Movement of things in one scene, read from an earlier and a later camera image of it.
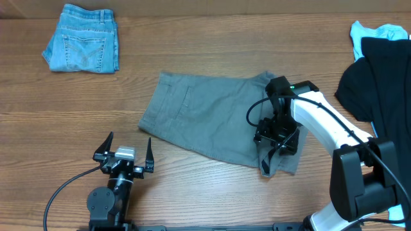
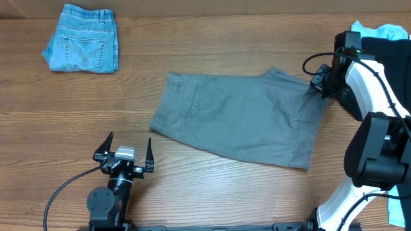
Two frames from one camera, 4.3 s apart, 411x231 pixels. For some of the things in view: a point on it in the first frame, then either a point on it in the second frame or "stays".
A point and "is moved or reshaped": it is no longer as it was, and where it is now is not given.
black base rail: x=275 y=226 stays
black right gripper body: x=284 y=131 -> x=328 y=82
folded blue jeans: x=85 y=40 stays
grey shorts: x=209 y=113 is moved or reshaped
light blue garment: x=389 y=31 stays
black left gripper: x=139 y=171 stays
